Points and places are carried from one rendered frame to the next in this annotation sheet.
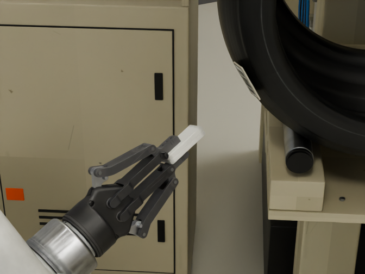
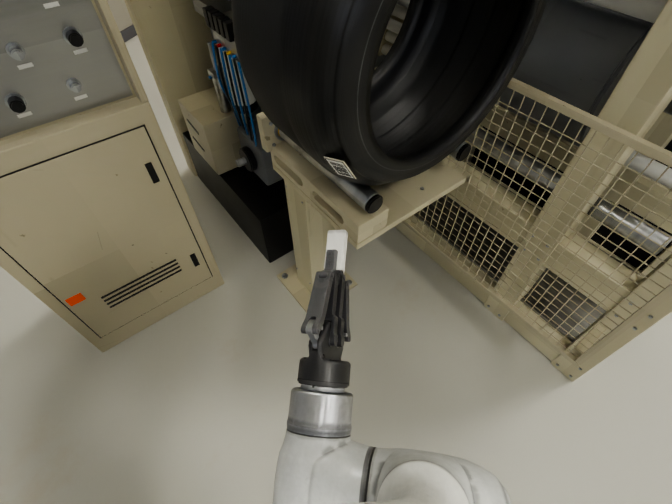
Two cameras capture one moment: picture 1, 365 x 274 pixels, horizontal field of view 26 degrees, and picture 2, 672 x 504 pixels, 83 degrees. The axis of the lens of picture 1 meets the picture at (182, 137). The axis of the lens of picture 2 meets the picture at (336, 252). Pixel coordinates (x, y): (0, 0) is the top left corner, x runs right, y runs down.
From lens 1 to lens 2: 0.76 m
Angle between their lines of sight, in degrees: 38
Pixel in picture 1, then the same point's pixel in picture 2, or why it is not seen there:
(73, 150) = (107, 248)
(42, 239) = (316, 421)
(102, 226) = (346, 368)
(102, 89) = (107, 195)
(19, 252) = not seen: outside the picture
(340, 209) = (392, 217)
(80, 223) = (331, 381)
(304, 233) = (308, 223)
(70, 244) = (340, 406)
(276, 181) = (361, 225)
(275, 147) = (331, 196)
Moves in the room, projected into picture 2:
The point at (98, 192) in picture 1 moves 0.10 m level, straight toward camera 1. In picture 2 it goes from (323, 343) to (381, 391)
